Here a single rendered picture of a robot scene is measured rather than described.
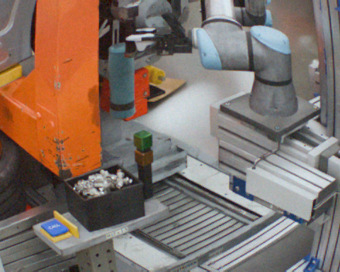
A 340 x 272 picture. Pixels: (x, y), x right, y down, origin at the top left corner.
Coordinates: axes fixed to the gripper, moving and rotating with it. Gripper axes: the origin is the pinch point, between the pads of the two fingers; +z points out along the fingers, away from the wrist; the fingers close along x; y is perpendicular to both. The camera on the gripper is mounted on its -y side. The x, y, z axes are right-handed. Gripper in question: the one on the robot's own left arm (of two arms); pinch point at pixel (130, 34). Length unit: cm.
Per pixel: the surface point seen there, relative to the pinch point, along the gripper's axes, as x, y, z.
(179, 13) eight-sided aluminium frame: 42.5, 9.9, -14.7
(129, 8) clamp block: -1.3, -11.3, 0.0
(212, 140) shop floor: 80, 88, -25
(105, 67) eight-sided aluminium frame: 16.7, 20.6, 10.8
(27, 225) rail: -50, 44, 35
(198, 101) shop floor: 118, 91, -19
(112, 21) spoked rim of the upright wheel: 32.7, 8.1, 9.8
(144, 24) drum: 12.5, 1.6, -3.8
